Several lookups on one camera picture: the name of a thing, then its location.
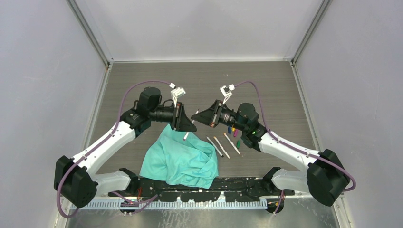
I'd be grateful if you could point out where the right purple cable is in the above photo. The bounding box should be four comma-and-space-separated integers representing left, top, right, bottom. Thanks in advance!
233, 80, 357, 215

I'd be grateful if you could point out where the orange-tipped white pen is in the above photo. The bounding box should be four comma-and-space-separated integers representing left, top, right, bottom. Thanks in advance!
213, 136, 230, 159

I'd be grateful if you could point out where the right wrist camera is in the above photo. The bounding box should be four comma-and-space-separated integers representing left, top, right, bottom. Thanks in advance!
220, 84, 235, 105

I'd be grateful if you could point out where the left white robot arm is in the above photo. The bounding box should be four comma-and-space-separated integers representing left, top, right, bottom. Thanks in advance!
54, 87, 197, 208

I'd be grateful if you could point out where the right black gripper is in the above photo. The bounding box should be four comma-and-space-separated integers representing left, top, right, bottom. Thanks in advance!
192, 100, 247, 132

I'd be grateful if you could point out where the slotted aluminium rail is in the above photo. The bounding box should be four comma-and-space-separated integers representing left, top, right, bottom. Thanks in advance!
82, 199, 267, 209

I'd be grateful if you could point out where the purple cable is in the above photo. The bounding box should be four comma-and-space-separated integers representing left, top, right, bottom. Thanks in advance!
56, 80, 176, 219
233, 80, 357, 215

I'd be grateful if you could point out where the teal cloth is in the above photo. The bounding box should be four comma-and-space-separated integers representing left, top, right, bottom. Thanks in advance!
140, 125, 219, 189

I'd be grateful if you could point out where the yellow-tipped white pen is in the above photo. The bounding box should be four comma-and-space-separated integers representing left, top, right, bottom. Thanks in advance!
223, 133, 241, 156

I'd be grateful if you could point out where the black-tipped white pen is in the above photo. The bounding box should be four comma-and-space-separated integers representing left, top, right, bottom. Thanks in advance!
206, 136, 224, 157

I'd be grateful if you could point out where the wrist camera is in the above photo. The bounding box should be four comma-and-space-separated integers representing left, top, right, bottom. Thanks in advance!
170, 87, 186, 106
220, 84, 235, 105

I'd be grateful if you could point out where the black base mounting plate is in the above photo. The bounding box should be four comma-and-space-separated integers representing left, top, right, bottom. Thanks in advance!
117, 177, 285, 202

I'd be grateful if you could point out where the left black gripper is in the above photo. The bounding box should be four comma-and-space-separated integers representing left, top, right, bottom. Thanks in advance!
149, 102, 197, 132

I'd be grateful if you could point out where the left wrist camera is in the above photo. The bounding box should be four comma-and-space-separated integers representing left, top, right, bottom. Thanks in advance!
170, 87, 186, 106

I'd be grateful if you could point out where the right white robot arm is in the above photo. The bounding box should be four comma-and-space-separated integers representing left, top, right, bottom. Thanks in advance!
191, 100, 356, 206

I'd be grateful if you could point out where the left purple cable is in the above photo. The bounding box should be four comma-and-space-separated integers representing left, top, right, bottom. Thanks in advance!
56, 80, 176, 219

